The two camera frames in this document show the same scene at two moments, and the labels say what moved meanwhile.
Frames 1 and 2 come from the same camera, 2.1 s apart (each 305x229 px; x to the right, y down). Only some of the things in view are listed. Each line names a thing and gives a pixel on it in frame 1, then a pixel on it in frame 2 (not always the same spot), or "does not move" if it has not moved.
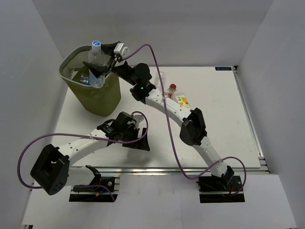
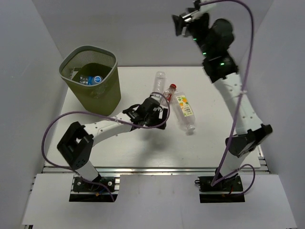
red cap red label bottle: x=171 y=90 does not move
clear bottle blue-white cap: x=157 y=83 does not move
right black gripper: x=98 y=70 → x=178 y=22
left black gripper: x=143 y=144 → x=156 y=121
